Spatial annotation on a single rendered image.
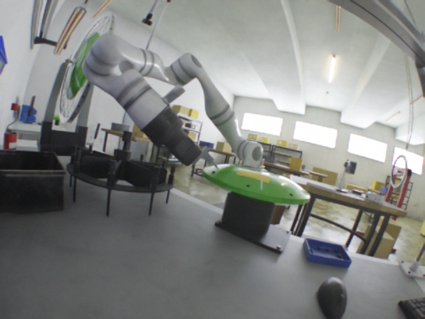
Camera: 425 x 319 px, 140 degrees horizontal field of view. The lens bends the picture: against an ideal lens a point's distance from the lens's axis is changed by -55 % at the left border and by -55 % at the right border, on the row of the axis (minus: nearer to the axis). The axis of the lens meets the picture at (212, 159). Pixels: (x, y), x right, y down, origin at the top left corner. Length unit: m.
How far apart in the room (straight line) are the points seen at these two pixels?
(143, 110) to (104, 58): 0.13
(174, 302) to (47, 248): 0.23
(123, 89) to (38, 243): 0.32
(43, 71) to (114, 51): 4.50
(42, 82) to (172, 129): 4.56
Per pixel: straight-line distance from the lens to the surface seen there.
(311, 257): 0.47
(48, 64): 4.86
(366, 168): 9.83
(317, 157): 9.27
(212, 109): 0.60
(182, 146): 0.34
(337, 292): 0.35
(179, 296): 0.28
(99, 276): 0.30
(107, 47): 0.34
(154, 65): 0.44
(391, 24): 0.35
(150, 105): 0.32
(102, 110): 5.08
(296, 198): 0.39
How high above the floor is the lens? 1.13
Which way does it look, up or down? 5 degrees down
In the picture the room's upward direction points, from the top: 13 degrees clockwise
